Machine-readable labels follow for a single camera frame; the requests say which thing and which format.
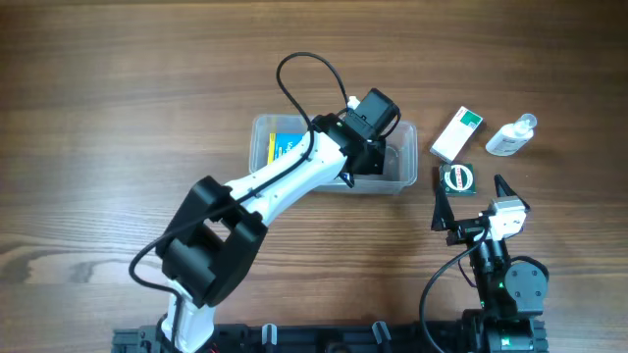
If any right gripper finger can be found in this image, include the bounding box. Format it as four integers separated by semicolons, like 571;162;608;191
494;174;531;212
431;185;456;231

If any blue yellow VapoDrops box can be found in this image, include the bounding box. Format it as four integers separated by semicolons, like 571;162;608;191
267;132;302;164

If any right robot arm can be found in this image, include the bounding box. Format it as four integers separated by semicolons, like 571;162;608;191
419;175;550;353

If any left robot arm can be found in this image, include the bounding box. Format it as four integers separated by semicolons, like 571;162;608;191
156;88;400;352

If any clear plastic container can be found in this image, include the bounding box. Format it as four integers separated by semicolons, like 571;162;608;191
249;114;419;194

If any green round-logo box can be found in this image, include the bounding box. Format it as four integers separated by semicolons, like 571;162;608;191
439;164;476;196

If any white dropper bottle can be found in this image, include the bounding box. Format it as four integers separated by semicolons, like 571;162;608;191
485;113;538;157

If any white green medicine box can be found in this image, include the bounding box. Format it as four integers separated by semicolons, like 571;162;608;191
430;106;484;163

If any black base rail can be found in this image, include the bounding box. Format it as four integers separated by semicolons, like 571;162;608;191
110;321;549;353

